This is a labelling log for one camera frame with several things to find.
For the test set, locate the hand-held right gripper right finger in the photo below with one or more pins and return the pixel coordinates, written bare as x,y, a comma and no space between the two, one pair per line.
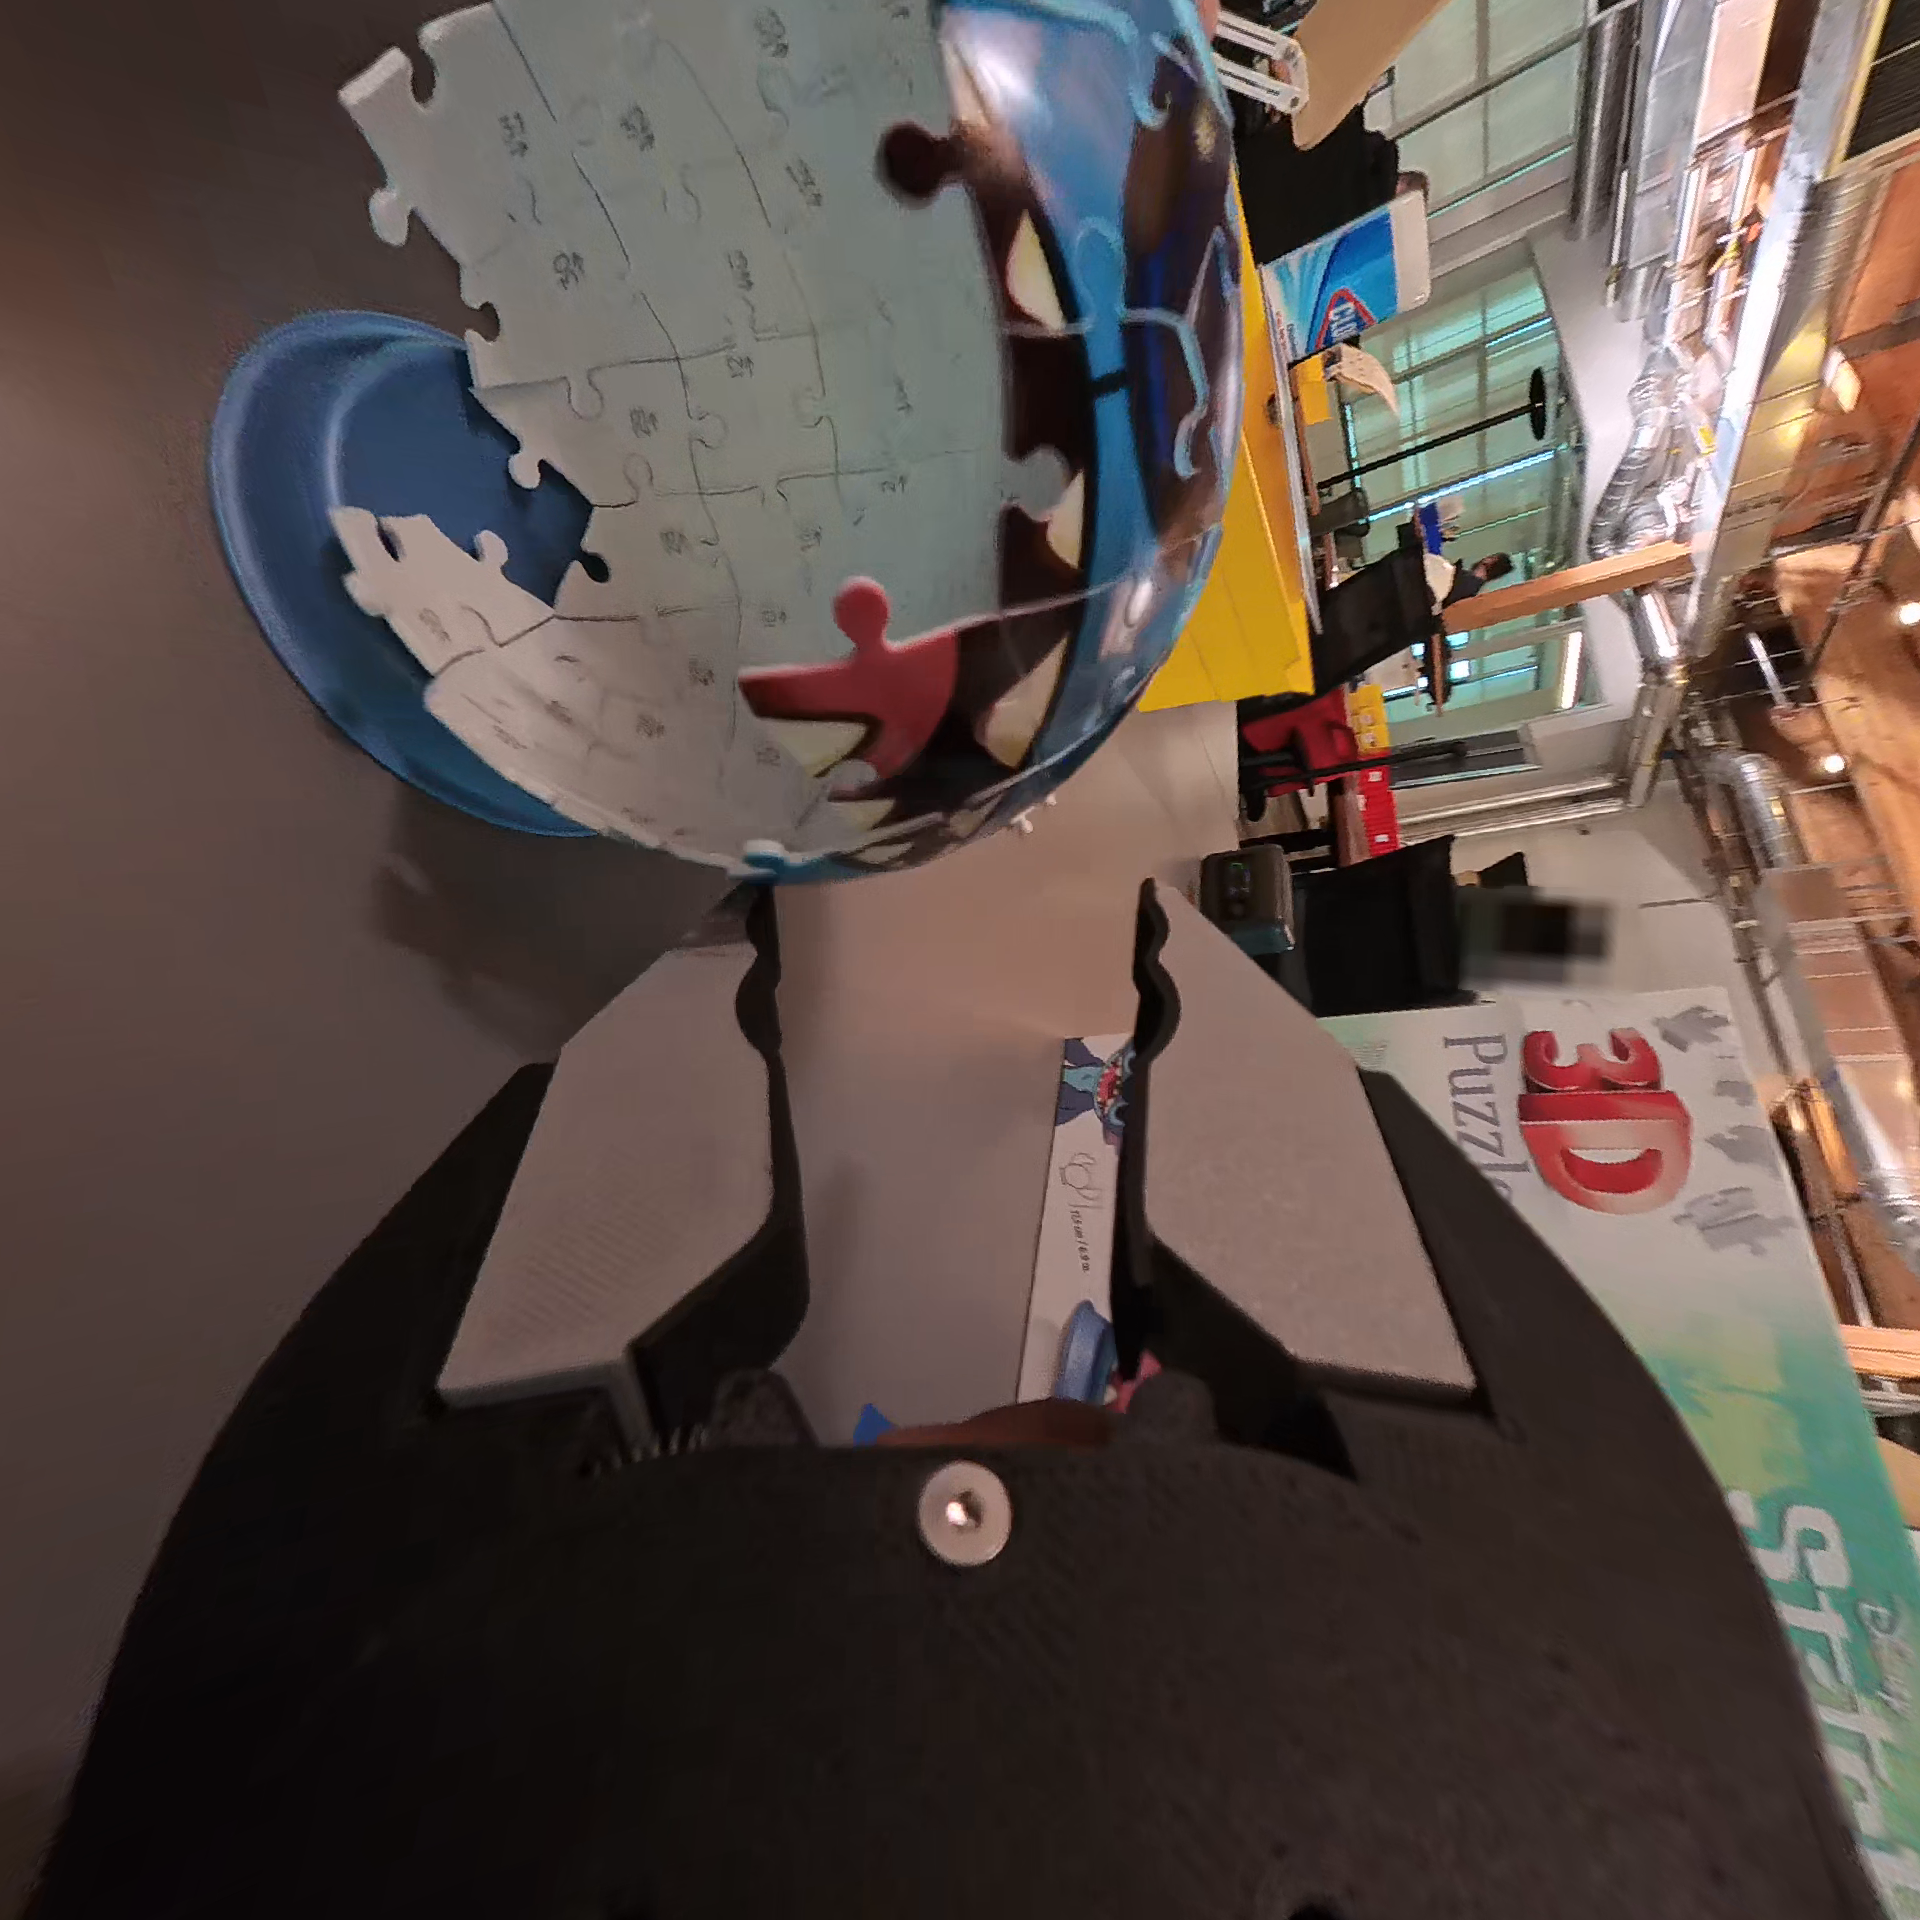
1290,1199

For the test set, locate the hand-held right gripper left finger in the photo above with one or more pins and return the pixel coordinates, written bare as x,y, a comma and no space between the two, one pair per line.
632,1199

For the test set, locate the yellow plastic bin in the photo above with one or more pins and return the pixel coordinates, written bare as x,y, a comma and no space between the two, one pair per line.
1246,599

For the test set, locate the blue puzzle ball stand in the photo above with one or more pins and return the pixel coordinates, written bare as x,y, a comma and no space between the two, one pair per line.
286,495

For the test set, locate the blue puzzle ball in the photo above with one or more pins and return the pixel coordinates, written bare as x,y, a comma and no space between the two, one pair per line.
720,376

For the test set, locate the colourful puzzle box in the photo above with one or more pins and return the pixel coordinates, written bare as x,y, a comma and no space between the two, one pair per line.
1649,1199

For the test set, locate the black power station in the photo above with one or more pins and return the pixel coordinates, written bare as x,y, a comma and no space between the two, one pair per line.
1246,891

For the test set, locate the blue white printed sheet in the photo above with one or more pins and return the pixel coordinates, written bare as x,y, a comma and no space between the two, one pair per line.
1288,451

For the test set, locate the black floor lamp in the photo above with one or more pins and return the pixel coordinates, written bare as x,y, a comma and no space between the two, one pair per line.
1547,402

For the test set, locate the white blue wipes canister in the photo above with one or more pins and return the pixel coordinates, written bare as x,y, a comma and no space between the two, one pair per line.
1350,284

